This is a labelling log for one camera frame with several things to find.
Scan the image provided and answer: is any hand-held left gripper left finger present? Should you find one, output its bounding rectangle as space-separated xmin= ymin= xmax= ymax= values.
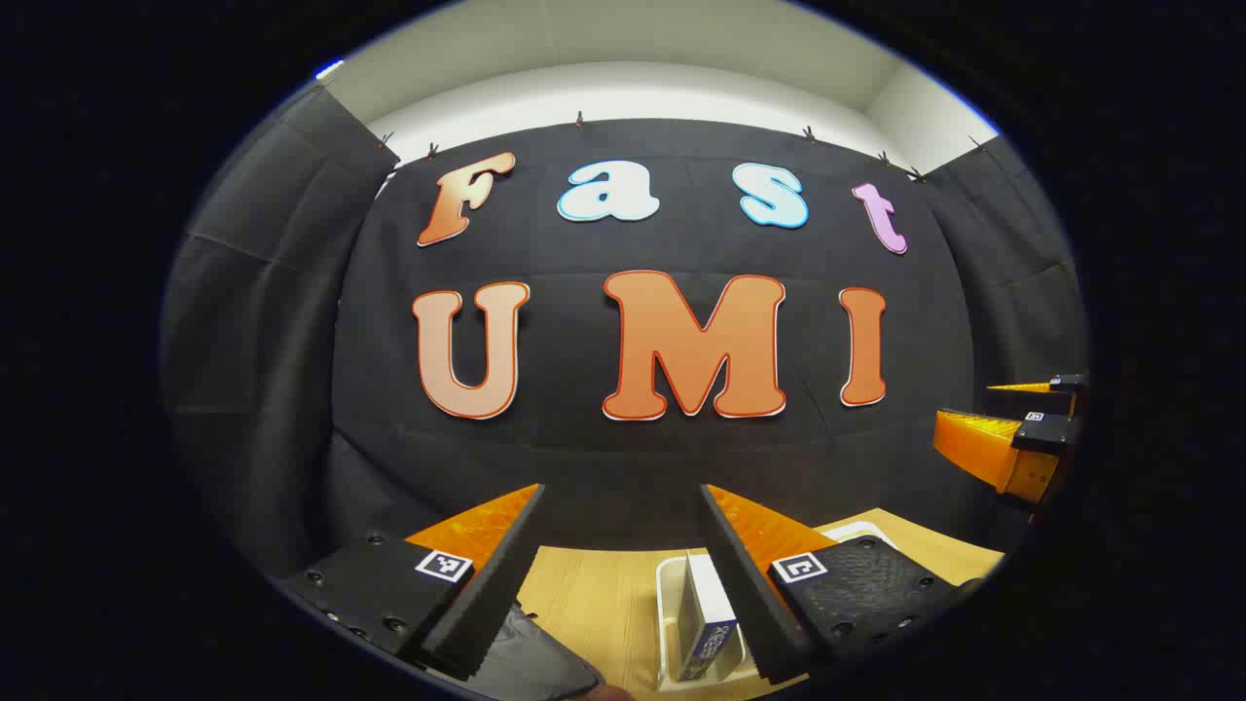
xmin=277 ymin=482 xmax=547 ymax=683

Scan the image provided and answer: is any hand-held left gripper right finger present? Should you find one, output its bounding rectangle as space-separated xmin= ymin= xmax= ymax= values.
xmin=699 ymin=482 xmax=986 ymax=687

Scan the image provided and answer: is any white plastic bookshelf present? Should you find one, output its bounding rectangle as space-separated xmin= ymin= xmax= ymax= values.
xmin=654 ymin=521 xmax=897 ymax=694

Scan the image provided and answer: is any dark grey schoolbag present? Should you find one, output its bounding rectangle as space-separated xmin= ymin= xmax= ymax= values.
xmin=453 ymin=602 xmax=606 ymax=701

